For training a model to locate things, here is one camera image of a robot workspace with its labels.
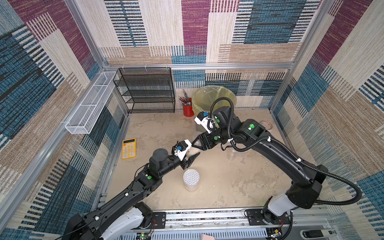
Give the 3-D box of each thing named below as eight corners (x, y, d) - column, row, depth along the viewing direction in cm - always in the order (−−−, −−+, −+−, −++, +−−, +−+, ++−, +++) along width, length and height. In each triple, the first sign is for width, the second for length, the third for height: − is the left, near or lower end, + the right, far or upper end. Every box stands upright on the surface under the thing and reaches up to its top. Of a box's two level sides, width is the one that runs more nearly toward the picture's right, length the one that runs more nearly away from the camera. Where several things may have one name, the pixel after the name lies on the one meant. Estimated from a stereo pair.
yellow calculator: (123, 159, 97) (121, 158, 95) (123, 142, 105) (122, 140, 104) (136, 156, 98) (135, 154, 97) (135, 139, 107) (134, 137, 105)
